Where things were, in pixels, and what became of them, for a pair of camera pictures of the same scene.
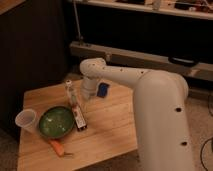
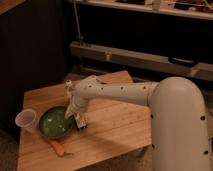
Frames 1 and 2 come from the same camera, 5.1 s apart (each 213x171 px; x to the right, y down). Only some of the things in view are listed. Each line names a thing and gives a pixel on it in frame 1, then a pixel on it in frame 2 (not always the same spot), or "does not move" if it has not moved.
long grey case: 198,69 does not move
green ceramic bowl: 56,122 does not move
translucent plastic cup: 27,119 does not move
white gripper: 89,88 to 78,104
